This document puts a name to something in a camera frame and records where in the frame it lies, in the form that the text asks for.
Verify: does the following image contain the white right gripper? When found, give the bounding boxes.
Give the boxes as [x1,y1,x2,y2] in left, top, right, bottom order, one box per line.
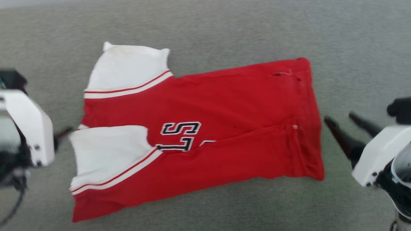
[324,111,411,187]

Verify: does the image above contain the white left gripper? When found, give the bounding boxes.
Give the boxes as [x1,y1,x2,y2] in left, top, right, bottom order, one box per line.
[0,90,74,167]

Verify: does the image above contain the red and white jersey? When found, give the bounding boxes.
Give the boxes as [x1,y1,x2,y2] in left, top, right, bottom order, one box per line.
[69,41,325,223]

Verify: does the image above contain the thin black cable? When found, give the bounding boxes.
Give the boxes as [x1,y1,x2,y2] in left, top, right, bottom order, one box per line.
[0,184,27,226]

